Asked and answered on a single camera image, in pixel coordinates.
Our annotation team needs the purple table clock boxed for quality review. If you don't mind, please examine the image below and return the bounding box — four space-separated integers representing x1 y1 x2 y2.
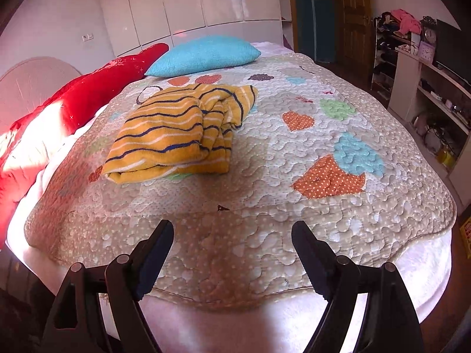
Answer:
419 41 436 61

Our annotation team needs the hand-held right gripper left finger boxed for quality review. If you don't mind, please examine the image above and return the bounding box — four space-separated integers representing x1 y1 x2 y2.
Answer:
41 219 175 353

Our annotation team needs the white shelf unit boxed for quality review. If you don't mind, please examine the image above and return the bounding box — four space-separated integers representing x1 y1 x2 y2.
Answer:
387 49 471 188

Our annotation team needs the glossy white wardrobe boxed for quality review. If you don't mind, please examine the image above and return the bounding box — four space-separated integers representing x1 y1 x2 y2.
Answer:
98 0 284 58

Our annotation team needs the yellow bottle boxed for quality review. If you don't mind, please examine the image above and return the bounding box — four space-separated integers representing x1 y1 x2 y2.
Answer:
438 145 457 169

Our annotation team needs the wooden door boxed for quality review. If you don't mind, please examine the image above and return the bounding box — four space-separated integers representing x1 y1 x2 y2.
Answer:
334 0 374 81

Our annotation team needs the heart-print quilted bedspread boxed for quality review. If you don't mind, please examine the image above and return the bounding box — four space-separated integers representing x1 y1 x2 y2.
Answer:
23 52 457 299

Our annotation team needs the blue knitted pillow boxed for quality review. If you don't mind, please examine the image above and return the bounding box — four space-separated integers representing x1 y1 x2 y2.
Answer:
144 35 262 78

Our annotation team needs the pink cloth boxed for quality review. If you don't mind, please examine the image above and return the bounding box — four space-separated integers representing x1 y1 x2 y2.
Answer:
391 9 422 34

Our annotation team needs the black television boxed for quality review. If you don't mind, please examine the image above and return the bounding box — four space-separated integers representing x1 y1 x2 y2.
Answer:
435 19 471 84

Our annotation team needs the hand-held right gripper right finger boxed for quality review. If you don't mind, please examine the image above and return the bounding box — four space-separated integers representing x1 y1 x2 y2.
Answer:
291 221 422 353

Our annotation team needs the yellow striped sweater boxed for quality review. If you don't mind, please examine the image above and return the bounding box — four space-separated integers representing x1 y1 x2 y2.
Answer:
102 83 259 185

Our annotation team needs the black shoe rack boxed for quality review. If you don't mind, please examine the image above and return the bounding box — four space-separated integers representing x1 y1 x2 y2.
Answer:
370 12 422 101

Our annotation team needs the ornate dark clock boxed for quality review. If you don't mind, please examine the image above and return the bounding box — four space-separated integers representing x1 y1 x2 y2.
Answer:
421 16 438 48

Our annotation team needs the red blanket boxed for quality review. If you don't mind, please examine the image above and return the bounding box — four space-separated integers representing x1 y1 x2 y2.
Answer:
0 43 170 251

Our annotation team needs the round pink headboard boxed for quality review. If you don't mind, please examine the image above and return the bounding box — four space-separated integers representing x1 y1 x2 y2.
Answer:
0 56 83 133

